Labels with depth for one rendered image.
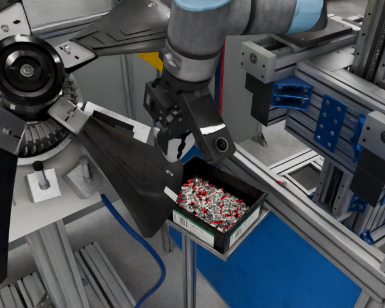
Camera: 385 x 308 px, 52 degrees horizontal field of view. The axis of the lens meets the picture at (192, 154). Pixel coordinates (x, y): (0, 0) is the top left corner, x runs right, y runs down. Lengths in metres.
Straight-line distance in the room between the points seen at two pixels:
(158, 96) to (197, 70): 0.10
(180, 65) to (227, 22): 0.08
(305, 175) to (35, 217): 1.40
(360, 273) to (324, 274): 0.14
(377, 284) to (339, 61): 0.75
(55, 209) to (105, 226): 1.10
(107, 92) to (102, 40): 0.92
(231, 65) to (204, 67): 1.54
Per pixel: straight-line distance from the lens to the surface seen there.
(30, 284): 1.83
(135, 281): 1.82
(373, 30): 1.30
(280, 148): 2.50
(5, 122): 0.73
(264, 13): 0.51
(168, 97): 0.60
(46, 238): 1.11
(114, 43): 0.78
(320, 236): 0.93
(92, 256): 1.83
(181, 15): 0.49
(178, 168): 0.84
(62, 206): 0.96
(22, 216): 0.95
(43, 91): 0.70
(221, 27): 0.49
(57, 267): 1.21
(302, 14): 0.54
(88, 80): 1.64
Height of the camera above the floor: 1.52
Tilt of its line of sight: 39 degrees down
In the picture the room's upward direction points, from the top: straight up
